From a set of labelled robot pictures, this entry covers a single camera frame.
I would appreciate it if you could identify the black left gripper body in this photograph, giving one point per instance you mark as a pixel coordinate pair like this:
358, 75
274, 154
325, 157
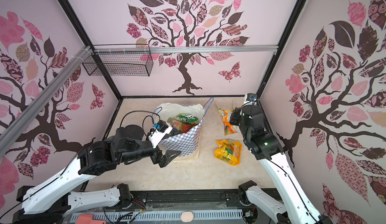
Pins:
155, 155

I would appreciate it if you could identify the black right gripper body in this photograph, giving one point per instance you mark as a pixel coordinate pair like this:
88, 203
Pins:
237, 117

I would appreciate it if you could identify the orange snack bag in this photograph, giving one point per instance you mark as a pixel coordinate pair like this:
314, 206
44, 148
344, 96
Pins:
226, 117

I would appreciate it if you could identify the blue checkered paper bag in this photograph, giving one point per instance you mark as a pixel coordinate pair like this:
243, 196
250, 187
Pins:
187, 143

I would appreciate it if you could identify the yellow snack bag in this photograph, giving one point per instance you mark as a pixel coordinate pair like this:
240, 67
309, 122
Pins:
229, 151

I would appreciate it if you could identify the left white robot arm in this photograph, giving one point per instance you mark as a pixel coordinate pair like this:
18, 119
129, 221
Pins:
55, 198

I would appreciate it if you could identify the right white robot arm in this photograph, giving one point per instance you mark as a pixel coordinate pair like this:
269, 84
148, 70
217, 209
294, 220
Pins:
294, 207

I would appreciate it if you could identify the green snack bag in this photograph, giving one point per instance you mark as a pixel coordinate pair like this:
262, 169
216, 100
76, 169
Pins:
187, 118

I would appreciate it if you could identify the metal kitchen tongs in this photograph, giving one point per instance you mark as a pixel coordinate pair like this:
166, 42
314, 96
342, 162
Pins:
225, 103

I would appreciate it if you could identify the beige oval sticker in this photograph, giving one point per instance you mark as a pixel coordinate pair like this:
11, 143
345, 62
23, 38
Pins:
187, 217

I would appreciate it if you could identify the red object bottom edge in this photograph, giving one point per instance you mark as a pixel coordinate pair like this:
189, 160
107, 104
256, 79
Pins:
88, 219

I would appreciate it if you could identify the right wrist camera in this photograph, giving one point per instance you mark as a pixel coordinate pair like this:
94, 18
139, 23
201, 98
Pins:
250, 97

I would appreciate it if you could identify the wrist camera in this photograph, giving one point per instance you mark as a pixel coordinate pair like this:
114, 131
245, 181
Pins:
161, 130
250, 97

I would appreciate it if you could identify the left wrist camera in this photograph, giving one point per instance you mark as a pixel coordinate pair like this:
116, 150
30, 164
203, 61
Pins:
161, 130

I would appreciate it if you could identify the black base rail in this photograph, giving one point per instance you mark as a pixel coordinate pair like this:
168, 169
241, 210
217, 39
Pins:
187, 198

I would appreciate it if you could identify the white vented cable duct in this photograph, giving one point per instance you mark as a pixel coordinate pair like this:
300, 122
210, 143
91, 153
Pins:
171, 217

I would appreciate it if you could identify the black wire basket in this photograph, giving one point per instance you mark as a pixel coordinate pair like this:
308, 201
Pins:
119, 60

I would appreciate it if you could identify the aluminium rail back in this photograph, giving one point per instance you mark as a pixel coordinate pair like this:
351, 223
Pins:
171, 50

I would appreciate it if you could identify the aluminium rail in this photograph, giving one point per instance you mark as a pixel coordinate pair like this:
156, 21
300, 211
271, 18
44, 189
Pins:
11, 134
171, 50

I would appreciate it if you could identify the aluminium rail left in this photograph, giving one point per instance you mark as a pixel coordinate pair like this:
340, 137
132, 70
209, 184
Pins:
11, 134

